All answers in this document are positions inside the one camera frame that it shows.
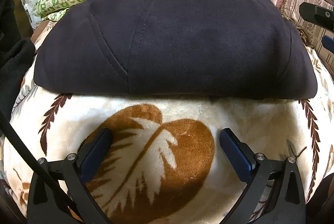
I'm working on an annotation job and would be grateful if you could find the black coat with fur collar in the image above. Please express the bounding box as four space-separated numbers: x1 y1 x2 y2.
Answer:
34 0 318 100

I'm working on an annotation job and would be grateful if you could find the striped beige sofa cushion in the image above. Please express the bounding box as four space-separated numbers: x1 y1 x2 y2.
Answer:
280 0 333 77

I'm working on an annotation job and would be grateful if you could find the floral plush bed blanket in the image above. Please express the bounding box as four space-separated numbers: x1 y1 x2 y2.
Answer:
11 25 333 223

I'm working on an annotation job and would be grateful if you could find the person in black jacket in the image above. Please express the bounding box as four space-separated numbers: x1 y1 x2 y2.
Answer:
1 0 35 121

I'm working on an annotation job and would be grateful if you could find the black strap cable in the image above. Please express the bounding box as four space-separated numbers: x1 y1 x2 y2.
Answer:
0 111 82 219

